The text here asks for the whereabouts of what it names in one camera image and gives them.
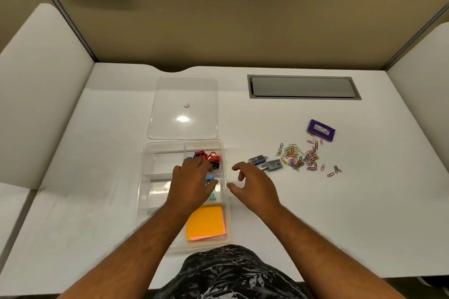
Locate pile of red black binder clips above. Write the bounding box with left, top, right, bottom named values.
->
left=186, top=150, right=222, bottom=172

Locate person's right hand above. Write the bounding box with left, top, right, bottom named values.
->
left=226, top=161, right=283, bottom=215

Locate orange sticky note pad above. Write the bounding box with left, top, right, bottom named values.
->
left=185, top=205, right=225, bottom=238

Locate beige partition panel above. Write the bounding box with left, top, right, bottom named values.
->
left=0, top=0, right=449, bottom=73

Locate clear plastic organizer box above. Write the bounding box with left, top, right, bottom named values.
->
left=135, top=139, right=232, bottom=254

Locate purple staple box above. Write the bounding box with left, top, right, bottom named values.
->
left=306, top=119, right=337, bottom=142

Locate pink sticky note pad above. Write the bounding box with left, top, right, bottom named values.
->
left=187, top=228, right=227, bottom=243

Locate clear plastic lid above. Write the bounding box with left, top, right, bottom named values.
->
left=147, top=77, right=219, bottom=140

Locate black floral garment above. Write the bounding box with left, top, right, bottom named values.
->
left=154, top=244, right=311, bottom=299

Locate pile of coloured paper clips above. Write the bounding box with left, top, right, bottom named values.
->
left=275, top=139, right=326, bottom=173

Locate grey desk cable cover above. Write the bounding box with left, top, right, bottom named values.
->
left=247, top=75, right=362, bottom=101

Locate white side divider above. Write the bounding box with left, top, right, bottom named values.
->
left=385, top=21, right=449, bottom=173
left=0, top=3, right=95, bottom=191

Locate person's right forearm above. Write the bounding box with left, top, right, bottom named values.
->
left=251, top=203, right=407, bottom=299

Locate person's left hand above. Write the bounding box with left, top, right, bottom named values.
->
left=164, top=157, right=219, bottom=212

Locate person's left forearm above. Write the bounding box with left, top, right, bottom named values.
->
left=58, top=202, right=204, bottom=299

